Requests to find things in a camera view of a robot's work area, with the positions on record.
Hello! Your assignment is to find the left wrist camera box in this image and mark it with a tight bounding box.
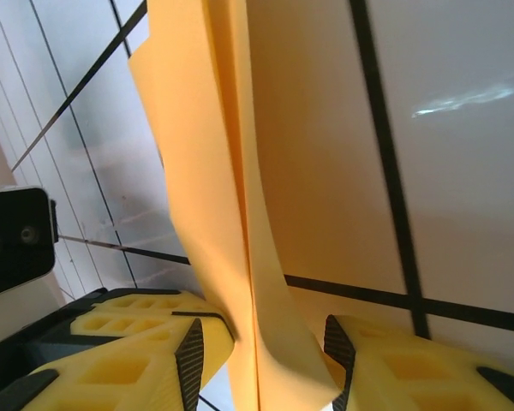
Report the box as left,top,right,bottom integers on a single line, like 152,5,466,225
0,186,60,301

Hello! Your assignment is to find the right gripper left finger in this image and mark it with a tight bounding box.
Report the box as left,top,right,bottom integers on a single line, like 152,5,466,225
0,319,205,411

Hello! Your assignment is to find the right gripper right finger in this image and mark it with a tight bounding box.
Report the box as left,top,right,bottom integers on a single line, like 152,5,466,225
323,314,514,411

